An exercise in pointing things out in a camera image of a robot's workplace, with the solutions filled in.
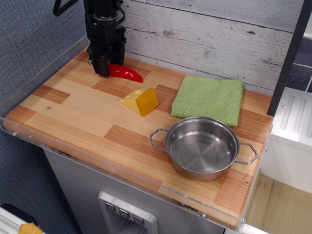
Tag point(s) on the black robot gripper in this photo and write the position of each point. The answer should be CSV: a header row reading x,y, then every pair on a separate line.
x,y
107,42

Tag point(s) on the red toy chili pepper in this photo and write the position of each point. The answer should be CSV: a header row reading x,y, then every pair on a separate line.
x,y
120,71

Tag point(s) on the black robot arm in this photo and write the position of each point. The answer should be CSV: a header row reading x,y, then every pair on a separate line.
x,y
105,8

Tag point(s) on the stainless steel pot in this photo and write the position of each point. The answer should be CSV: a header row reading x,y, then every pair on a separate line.
x,y
203,148

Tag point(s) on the yellow toy cheese wedge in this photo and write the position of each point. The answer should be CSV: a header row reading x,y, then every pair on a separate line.
x,y
141,101

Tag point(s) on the green folded cloth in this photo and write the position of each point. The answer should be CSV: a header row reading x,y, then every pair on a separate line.
x,y
206,97

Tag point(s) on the grey toy fridge cabinet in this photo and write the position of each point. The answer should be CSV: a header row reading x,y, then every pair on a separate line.
x,y
81,185

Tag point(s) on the silver dispenser button panel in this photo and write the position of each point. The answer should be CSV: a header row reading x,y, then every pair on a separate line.
x,y
122,217

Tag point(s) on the dark grey right post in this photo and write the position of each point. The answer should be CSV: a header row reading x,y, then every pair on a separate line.
x,y
290,56

